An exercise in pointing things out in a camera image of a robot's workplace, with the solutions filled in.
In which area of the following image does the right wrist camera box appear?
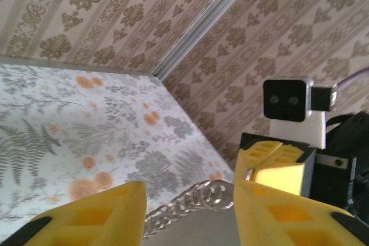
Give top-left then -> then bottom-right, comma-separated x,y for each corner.
262,75 -> 338,149

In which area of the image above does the aluminium corner post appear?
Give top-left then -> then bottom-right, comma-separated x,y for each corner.
152,0 -> 262,81

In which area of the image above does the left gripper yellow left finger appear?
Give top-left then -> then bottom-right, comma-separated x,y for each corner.
0,181 -> 148,246

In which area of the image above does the floral patterned table cover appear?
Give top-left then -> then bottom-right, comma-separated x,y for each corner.
0,63 -> 236,229

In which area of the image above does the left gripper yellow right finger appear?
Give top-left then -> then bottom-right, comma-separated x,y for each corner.
233,178 -> 369,246

